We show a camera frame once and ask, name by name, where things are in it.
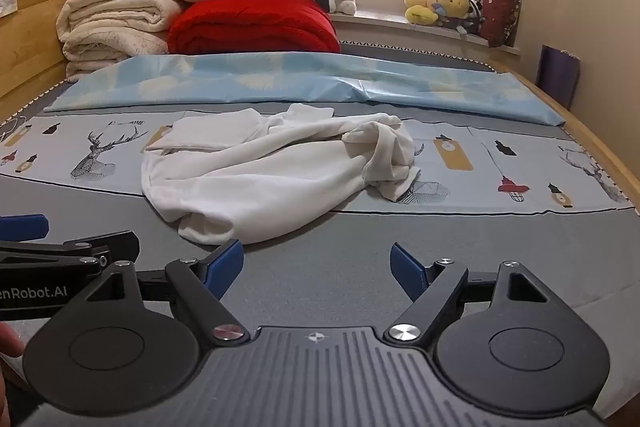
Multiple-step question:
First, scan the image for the white garment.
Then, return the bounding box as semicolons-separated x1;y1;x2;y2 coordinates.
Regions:
141;103;421;244

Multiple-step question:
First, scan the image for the window sill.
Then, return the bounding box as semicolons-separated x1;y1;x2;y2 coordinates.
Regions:
330;9;522;56

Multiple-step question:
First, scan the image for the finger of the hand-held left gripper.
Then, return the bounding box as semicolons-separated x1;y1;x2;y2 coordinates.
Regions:
0;214;50;242
0;230;141;280

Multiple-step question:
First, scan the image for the purple bag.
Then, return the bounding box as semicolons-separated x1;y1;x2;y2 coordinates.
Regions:
536;44;581;110

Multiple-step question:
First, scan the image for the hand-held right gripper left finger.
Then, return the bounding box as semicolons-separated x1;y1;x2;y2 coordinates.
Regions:
87;238;251;346

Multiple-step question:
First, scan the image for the cream folded blanket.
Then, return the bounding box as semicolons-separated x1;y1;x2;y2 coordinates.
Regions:
56;0;188;82

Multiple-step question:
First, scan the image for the red folded blanket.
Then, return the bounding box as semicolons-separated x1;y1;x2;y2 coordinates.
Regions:
166;0;342;56

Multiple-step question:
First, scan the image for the grey deer print bed sheet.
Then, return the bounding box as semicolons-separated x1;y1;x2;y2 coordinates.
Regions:
0;38;633;418

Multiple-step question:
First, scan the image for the yellow round plush toy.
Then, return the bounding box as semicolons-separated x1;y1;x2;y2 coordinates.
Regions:
436;0;473;22

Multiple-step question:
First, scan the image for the striped plush toy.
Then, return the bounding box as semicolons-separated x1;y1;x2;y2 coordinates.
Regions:
447;0;485;38

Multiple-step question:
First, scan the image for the light blue patterned cloth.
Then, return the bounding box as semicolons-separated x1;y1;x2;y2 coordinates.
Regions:
44;52;566;128

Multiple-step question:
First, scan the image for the yellow duck plush toy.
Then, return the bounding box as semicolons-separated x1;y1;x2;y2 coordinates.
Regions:
404;0;442;26

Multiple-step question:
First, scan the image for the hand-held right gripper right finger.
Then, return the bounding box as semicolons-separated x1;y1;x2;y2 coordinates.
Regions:
382;242;551;348

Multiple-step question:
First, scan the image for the person's left hand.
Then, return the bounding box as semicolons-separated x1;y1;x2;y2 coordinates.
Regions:
0;321;26;360

